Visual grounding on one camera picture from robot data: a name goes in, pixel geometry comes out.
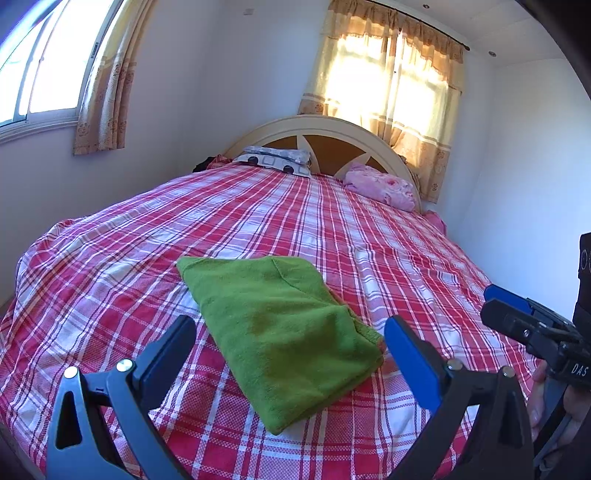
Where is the side window with frame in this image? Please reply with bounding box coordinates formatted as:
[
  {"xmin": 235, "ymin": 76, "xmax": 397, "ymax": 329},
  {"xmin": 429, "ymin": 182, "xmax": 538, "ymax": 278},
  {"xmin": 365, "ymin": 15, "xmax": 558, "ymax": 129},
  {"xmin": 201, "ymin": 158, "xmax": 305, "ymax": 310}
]
[{"xmin": 1, "ymin": 1, "xmax": 122, "ymax": 143}]

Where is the red white plaid bedsheet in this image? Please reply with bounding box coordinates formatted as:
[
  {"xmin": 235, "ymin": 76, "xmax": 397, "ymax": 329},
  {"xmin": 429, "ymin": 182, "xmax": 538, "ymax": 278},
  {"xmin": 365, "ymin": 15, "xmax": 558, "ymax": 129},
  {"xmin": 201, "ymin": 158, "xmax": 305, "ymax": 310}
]
[{"xmin": 1, "ymin": 165, "xmax": 536, "ymax": 479}]

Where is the pink floral pillow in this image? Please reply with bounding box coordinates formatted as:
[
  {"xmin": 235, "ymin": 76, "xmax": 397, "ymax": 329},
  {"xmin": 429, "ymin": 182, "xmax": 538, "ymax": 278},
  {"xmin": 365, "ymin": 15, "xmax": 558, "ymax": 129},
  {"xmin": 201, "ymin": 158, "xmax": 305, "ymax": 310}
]
[{"xmin": 342, "ymin": 163, "xmax": 418, "ymax": 212}]

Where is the beige curtain at side window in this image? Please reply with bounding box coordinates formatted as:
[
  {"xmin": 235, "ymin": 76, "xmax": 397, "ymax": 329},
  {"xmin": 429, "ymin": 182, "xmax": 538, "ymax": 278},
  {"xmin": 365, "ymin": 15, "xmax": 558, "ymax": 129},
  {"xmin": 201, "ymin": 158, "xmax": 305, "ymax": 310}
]
[{"xmin": 73, "ymin": 0, "xmax": 155, "ymax": 156}]

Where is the grey white patterned pillow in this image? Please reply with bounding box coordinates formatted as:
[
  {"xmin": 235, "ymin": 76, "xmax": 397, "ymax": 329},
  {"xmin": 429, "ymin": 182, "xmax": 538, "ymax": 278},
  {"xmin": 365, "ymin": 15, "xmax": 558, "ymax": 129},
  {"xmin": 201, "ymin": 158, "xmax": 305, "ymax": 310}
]
[{"xmin": 232, "ymin": 146, "xmax": 311, "ymax": 178}]

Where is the person's right hand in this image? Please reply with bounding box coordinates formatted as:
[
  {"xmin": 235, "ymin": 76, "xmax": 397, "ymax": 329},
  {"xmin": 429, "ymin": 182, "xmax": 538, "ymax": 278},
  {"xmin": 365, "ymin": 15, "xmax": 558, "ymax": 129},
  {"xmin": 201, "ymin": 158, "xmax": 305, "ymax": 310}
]
[{"xmin": 527, "ymin": 361, "xmax": 591, "ymax": 447}]

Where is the cream wooden arched headboard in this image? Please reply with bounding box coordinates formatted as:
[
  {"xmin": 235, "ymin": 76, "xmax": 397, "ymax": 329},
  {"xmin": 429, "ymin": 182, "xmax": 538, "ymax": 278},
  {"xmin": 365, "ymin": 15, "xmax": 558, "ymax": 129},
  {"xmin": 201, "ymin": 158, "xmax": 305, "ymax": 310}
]
[{"xmin": 223, "ymin": 115, "xmax": 423, "ymax": 213}]

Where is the beige curtain behind headboard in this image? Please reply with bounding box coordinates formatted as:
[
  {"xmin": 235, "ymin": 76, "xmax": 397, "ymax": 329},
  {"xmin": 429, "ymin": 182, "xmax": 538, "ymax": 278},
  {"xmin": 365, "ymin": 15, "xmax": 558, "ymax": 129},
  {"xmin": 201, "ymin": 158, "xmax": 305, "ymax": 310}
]
[{"xmin": 298, "ymin": 1, "xmax": 466, "ymax": 203}]

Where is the green orange white striped sweater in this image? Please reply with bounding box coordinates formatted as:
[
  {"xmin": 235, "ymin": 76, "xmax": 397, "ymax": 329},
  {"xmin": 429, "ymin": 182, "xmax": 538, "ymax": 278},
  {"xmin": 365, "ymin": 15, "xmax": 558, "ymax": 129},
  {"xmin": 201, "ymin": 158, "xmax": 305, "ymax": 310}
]
[{"xmin": 177, "ymin": 256, "xmax": 384, "ymax": 435}]

